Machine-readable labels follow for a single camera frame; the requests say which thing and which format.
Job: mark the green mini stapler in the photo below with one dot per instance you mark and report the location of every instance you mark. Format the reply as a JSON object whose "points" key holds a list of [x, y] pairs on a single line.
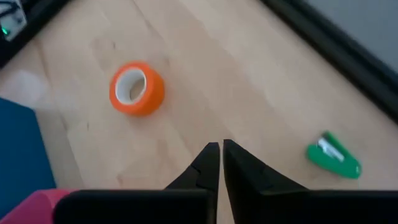
{"points": [[335, 161]]}

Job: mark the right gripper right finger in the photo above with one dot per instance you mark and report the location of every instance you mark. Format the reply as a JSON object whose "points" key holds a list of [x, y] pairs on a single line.
{"points": [[242, 180]]}

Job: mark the orange tape roll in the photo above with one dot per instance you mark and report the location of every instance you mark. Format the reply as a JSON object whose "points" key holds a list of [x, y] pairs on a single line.
{"points": [[152, 93]]}

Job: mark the pink plastic bin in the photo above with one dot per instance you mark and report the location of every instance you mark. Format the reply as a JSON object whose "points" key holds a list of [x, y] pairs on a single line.
{"points": [[34, 208]]}

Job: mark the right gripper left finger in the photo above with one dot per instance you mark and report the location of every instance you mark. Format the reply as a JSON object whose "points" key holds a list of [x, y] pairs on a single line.
{"points": [[205, 168]]}

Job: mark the blue plastic bin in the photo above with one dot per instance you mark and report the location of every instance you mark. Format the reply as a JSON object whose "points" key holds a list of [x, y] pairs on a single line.
{"points": [[21, 149]]}

